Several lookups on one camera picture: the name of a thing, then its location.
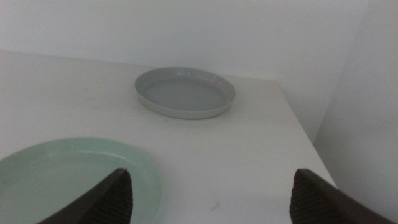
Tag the grey shallow bowl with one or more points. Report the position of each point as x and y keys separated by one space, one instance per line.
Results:
x=186 y=96

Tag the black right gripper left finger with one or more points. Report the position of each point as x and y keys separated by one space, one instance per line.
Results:
x=105 y=205

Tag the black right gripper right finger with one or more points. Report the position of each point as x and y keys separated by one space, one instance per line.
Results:
x=317 y=205

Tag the pale green shallow bowl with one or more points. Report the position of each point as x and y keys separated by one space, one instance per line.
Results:
x=46 y=180

